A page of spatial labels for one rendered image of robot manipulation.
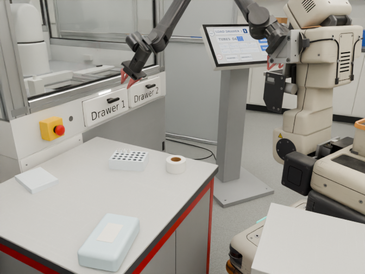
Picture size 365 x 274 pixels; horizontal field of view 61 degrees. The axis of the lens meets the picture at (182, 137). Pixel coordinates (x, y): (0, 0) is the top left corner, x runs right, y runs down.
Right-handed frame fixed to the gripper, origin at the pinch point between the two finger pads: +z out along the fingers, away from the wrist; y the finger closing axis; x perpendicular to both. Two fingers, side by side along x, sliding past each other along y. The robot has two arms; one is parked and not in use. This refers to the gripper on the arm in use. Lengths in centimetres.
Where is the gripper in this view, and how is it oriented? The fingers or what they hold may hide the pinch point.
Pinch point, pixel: (125, 84)
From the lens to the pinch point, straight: 142.1
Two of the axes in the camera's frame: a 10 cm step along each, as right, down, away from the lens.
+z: -5.2, 6.7, 5.3
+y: -7.4, -6.7, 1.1
